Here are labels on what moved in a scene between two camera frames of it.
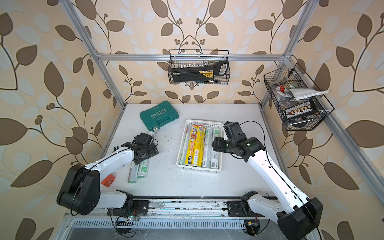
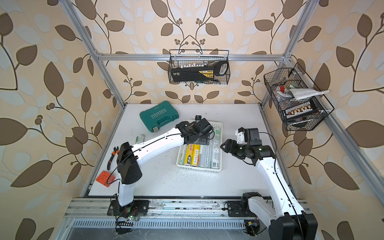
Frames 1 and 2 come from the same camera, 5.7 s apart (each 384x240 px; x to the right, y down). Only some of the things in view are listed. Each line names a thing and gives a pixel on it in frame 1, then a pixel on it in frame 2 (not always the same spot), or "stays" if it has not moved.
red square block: [108, 180] stays
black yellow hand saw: [199, 73] stays
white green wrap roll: [215, 156] stays
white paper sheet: [299, 93] stays
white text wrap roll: [144, 168] → [204, 155]
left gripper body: [151, 152] → [206, 142]
